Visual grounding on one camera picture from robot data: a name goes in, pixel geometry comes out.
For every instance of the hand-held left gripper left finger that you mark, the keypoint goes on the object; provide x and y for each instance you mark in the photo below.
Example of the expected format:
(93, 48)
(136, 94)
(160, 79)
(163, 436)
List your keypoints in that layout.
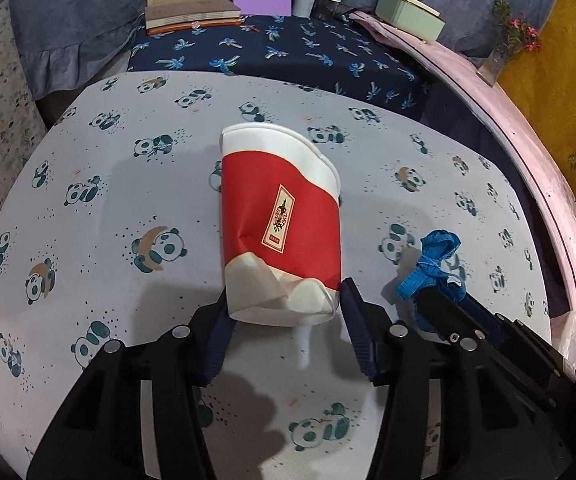
(216, 345)

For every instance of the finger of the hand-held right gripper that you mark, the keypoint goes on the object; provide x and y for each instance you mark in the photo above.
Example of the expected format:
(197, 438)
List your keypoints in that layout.
(478, 307)
(443, 315)

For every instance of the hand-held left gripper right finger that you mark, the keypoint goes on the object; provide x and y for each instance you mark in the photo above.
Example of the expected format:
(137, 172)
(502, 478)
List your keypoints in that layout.
(360, 332)

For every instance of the blue ribbon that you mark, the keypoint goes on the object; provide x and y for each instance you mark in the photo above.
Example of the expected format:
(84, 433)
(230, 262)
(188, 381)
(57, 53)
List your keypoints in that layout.
(440, 245)

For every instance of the large red white paper cup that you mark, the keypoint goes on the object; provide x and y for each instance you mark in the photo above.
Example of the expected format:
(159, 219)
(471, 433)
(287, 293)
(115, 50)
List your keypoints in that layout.
(278, 195)

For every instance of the white plastic bag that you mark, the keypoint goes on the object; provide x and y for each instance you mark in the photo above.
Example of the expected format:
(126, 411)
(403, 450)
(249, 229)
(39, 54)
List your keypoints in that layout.
(570, 330)

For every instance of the dark purple bed sheet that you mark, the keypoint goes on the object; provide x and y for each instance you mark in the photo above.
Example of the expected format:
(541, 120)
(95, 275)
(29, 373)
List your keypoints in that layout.
(468, 125)

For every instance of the pink bed board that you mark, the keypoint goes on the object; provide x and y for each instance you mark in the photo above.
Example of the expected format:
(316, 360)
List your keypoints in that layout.
(468, 75)

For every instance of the glass vase with flowers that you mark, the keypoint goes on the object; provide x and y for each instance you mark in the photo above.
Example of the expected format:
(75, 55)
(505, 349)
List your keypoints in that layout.
(493, 65)

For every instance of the navy palm print cloth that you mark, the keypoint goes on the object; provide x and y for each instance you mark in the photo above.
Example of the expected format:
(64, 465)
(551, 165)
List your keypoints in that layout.
(293, 60)

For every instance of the pale green box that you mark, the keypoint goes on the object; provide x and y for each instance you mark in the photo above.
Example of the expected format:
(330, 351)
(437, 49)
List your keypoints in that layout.
(408, 15)

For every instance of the blue grey pillow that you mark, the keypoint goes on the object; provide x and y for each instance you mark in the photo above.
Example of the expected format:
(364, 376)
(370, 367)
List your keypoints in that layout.
(77, 20)

